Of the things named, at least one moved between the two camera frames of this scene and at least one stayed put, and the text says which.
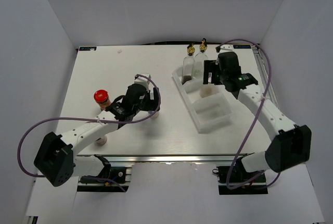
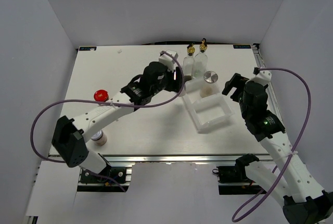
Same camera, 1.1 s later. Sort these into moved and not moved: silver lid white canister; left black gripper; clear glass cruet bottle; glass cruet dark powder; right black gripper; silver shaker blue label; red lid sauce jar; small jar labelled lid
Moved: left black gripper; right black gripper; silver shaker blue label; silver lid white canister
Not moved: red lid sauce jar; small jar labelled lid; clear glass cruet bottle; glass cruet dark powder
